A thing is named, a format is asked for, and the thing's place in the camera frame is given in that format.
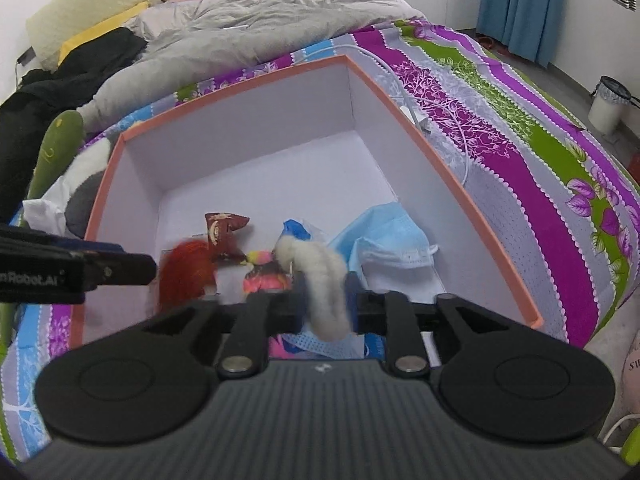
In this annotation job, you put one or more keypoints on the long green plush toy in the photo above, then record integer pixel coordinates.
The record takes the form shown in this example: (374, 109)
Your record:
(57, 150)

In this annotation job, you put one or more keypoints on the white trash bin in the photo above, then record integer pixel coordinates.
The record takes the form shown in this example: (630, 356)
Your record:
(607, 107)

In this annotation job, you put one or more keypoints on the blue and white packet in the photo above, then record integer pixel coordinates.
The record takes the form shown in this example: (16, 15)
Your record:
(300, 232)

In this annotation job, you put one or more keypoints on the pink plush toy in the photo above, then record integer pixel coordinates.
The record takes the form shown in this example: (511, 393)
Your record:
(265, 277)

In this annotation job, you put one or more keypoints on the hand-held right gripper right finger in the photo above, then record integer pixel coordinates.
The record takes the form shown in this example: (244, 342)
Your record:
(361, 305)

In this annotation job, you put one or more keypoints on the blue face mask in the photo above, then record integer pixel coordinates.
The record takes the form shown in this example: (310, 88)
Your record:
(320, 347)
(385, 240)

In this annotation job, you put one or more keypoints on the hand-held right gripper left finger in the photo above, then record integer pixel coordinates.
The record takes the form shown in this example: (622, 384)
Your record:
(286, 310)

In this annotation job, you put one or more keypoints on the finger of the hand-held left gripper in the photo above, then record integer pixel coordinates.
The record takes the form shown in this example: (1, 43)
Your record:
(97, 247)
(120, 270)

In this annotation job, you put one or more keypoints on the pink round object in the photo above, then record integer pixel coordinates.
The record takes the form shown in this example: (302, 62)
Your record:
(632, 370)

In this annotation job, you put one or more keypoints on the blue curtain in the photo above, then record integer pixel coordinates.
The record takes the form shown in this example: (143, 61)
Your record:
(520, 5)

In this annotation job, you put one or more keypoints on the grey penguin plush toy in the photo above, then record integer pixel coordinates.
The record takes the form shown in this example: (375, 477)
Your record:
(85, 185)

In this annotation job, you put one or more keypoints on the red snack wrapper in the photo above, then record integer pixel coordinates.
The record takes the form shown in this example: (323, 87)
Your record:
(187, 272)

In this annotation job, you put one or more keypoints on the white face mask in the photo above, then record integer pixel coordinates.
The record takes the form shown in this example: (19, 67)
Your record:
(47, 210)

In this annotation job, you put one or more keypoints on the orange cardboard box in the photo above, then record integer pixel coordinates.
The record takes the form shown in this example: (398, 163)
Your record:
(250, 150)

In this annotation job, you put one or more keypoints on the grey duvet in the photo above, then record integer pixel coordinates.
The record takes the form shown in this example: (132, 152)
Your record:
(280, 10)

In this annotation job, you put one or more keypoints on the brown snack packet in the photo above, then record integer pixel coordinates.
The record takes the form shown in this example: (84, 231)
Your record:
(225, 235)

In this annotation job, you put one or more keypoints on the black cloth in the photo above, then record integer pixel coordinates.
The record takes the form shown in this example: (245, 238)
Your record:
(65, 85)

